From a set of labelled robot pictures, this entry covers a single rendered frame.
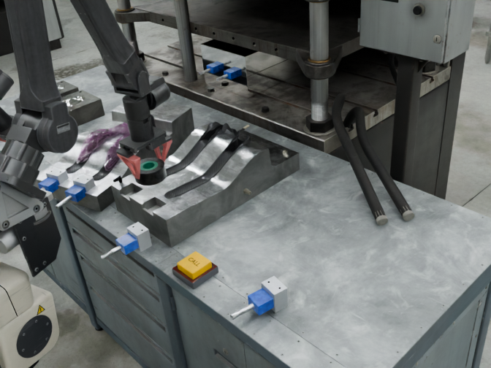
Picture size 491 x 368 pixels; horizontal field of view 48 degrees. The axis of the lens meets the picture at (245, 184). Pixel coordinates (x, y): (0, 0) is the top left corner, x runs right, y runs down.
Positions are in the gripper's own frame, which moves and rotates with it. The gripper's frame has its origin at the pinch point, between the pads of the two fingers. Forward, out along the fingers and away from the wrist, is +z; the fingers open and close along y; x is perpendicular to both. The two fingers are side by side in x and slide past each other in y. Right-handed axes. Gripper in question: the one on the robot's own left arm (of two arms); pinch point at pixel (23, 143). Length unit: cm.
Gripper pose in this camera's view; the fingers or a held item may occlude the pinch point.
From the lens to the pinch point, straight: 169.6
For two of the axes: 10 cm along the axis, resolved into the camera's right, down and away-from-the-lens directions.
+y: -8.7, -2.1, 4.5
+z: 2.9, 5.2, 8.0
